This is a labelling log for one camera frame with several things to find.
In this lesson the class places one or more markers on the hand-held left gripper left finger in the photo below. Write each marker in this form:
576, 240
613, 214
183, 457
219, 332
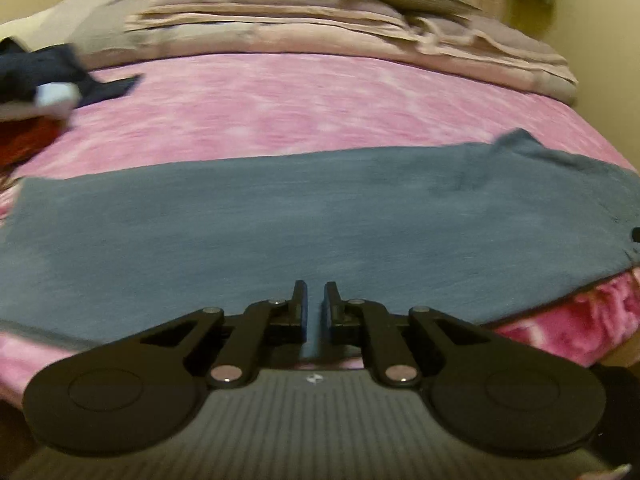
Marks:
300, 312

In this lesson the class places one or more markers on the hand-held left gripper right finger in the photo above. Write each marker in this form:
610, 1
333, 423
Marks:
331, 312

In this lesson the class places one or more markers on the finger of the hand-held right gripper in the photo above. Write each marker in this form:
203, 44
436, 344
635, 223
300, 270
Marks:
636, 235

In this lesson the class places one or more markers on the blue denim jeans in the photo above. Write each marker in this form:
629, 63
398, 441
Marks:
300, 220

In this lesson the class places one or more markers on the person's left hand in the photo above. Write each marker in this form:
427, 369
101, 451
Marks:
607, 474

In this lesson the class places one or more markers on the pink floral bed blanket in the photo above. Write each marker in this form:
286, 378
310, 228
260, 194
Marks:
300, 105

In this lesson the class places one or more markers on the grey pink quilt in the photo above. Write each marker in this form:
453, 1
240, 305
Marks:
325, 42

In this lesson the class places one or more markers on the red garment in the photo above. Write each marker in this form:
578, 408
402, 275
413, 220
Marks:
25, 142

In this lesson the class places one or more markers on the dark navy garment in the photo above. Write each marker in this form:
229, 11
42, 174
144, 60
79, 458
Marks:
30, 67

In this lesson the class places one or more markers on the white padded headboard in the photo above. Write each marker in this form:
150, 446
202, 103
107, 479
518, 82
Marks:
20, 27

